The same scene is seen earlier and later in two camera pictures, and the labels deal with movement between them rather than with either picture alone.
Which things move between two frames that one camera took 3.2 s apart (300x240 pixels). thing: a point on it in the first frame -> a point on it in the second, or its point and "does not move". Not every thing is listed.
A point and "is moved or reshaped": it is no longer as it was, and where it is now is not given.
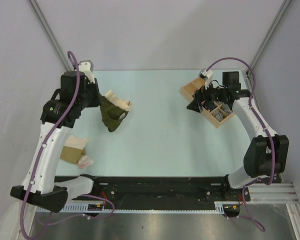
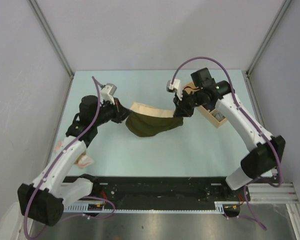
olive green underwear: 113,109 is moved or reshaped
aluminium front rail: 272,193 does not move
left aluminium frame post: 45,25 does not move
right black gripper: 199,95 -> 182,110
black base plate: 159,189 does not move
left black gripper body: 90,98 -> 109,112
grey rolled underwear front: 218,115 does not move
